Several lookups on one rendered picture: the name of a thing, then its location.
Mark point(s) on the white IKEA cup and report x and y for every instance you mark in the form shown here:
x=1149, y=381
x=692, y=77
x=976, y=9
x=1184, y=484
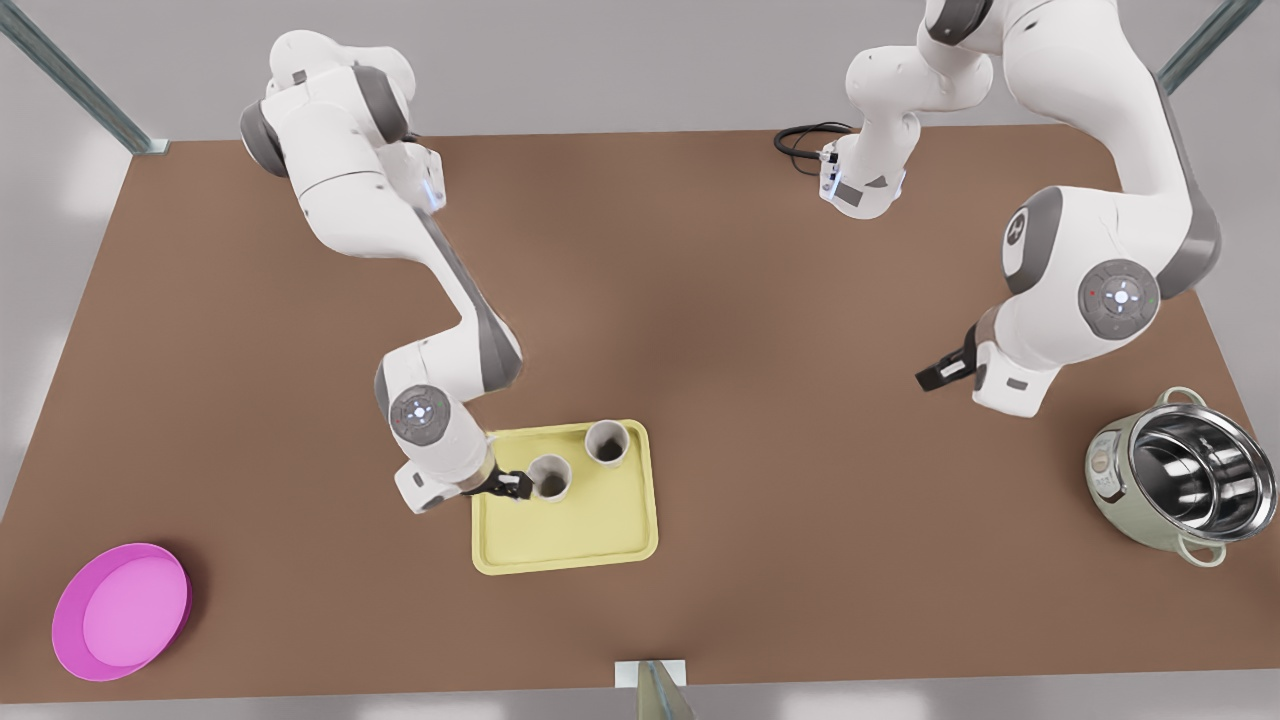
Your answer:
x=550, y=477
x=607, y=442

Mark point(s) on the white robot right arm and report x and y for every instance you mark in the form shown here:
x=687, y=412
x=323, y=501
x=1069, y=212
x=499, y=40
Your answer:
x=370, y=200

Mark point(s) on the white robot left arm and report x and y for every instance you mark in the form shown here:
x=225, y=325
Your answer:
x=1090, y=230

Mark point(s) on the yellow rectangular tray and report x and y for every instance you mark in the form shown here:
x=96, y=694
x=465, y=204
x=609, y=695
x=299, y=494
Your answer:
x=580, y=520

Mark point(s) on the pale green steel pot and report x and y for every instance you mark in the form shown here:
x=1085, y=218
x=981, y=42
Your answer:
x=1180, y=478

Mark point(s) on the pink round bowl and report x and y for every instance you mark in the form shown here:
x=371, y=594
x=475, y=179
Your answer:
x=122, y=611

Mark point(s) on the silver frame post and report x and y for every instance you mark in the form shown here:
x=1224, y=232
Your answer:
x=1205, y=40
x=75, y=75
x=655, y=690

